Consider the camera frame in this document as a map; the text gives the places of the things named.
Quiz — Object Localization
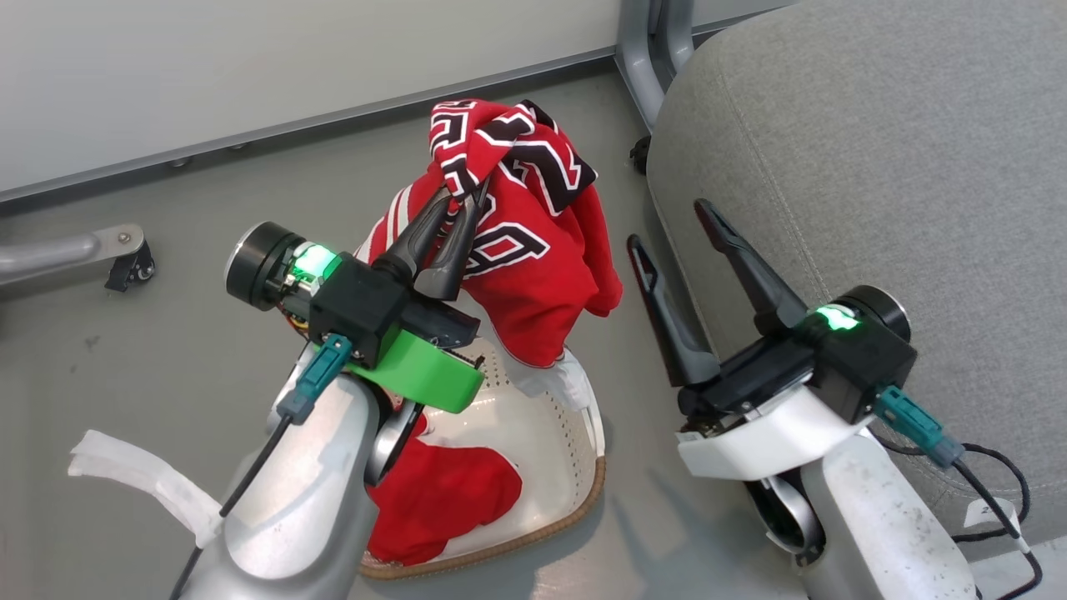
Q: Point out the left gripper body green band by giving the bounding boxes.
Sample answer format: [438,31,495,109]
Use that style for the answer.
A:
[225,221,486,415]

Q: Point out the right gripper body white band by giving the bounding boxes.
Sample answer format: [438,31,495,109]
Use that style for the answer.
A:
[677,286,918,482]

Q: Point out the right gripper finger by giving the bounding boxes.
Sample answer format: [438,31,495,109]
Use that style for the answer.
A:
[627,234,722,388]
[694,198,809,338]

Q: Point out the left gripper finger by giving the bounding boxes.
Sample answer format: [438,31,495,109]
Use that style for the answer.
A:
[414,175,493,303]
[373,185,455,284]

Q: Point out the red jersey black white print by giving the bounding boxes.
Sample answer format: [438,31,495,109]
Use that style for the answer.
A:
[354,98,624,369]

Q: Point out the plain red garment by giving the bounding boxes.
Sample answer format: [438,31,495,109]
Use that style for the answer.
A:
[367,412,523,568]

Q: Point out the white perforated laundry basket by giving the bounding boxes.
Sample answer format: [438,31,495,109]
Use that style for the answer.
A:
[358,329,607,580]

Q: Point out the grey fabric sofa seat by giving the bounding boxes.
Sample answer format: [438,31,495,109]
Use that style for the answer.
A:
[646,0,1067,561]

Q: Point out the white sofa tag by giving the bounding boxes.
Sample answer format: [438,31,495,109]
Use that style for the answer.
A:
[964,497,1019,534]

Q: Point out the white tape strip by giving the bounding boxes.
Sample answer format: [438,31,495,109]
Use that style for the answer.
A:
[68,429,222,547]

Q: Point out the left arm cable teal plug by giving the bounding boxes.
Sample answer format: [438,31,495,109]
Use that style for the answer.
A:
[167,333,353,600]

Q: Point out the arm cable teal plug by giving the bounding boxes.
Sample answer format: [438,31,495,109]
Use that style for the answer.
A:
[167,333,353,600]
[871,385,1044,600]

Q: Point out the right arm cable teal plug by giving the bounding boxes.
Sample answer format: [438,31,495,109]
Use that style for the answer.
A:
[871,385,1044,600]

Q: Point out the grey metal frame post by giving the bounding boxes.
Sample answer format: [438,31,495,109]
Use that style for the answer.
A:
[615,0,697,134]

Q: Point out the grey metal frame leg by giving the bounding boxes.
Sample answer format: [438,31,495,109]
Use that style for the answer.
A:
[0,223,144,288]

